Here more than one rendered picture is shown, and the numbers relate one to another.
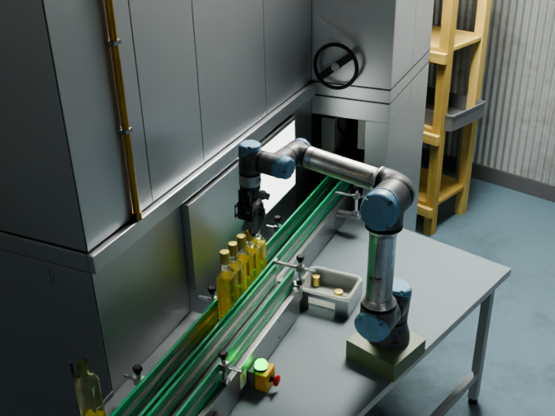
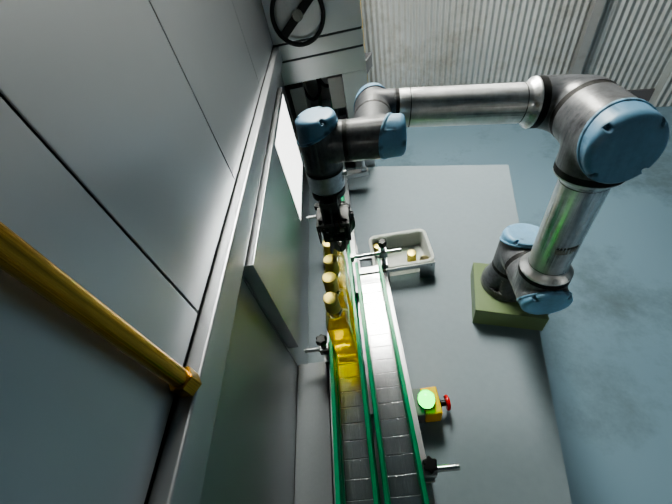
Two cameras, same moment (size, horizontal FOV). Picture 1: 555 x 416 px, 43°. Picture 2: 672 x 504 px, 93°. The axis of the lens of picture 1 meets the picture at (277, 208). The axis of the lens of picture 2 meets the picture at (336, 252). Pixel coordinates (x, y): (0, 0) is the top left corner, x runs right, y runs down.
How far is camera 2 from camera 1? 1.76 m
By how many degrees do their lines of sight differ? 23
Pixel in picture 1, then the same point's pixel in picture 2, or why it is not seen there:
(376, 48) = not seen: outside the picture
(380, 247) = (595, 205)
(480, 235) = not seen: hidden behind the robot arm
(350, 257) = (381, 211)
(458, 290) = (493, 202)
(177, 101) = (129, 55)
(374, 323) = (561, 299)
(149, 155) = (132, 225)
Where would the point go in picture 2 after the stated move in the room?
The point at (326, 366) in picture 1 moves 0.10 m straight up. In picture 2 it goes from (465, 344) to (469, 328)
